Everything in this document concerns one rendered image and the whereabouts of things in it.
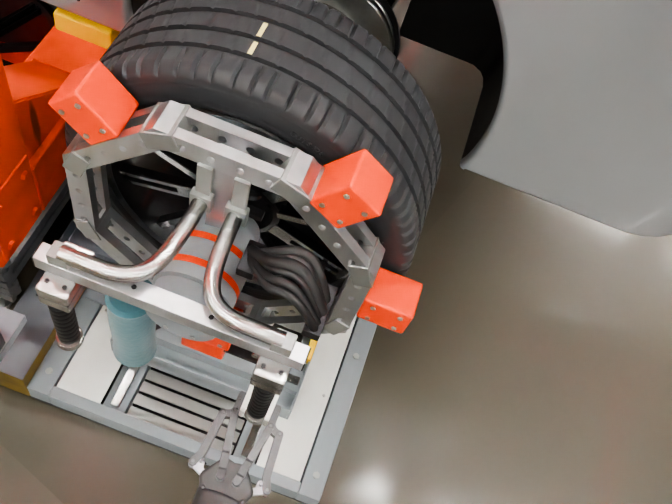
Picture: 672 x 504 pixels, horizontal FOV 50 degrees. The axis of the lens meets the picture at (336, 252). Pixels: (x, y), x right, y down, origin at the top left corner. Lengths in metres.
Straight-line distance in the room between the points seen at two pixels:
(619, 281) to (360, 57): 1.70
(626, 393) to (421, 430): 0.70
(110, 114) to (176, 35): 0.16
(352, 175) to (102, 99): 0.38
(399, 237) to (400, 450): 1.02
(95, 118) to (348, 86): 0.37
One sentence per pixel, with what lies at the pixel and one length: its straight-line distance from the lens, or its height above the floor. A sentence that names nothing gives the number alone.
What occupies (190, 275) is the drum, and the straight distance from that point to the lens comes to 1.15.
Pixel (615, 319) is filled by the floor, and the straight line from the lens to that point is 2.57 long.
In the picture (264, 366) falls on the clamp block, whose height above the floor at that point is 0.95.
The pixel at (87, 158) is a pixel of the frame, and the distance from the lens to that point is 1.21.
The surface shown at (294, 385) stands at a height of 0.17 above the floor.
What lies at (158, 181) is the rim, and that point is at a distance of 1.36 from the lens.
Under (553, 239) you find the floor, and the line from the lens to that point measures 2.62.
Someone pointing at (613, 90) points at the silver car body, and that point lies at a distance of 1.42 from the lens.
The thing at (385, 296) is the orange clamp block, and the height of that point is 0.88.
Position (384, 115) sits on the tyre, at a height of 1.12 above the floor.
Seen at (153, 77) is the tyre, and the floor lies 1.12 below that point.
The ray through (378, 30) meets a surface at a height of 0.93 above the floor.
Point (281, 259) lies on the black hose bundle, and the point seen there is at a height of 1.04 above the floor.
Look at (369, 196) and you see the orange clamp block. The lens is 1.00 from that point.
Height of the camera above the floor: 1.94
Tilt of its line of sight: 58 degrees down
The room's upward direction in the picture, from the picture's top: 23 degrees clockwise
